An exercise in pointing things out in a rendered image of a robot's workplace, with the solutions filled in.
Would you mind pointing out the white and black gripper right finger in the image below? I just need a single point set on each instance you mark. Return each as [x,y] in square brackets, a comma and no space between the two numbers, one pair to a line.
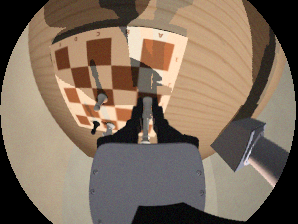
[165,132]

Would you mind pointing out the white pawn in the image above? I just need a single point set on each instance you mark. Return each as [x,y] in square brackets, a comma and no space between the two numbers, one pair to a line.
[102,98]

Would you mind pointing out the white knight chess piece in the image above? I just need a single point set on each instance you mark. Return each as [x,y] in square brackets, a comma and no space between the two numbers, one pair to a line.
[110,127]

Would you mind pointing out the white rook chess piece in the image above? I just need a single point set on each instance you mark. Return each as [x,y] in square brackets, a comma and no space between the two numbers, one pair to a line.
[147,112]

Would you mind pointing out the checkered chessboard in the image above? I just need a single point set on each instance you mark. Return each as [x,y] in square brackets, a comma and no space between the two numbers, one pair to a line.
[123,63]

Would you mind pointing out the white chess king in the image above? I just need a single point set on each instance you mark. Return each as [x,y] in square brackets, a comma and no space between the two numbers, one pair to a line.
[145,137]

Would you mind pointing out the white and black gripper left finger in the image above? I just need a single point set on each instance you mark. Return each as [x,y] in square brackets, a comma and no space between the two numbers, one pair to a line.
[127,133]

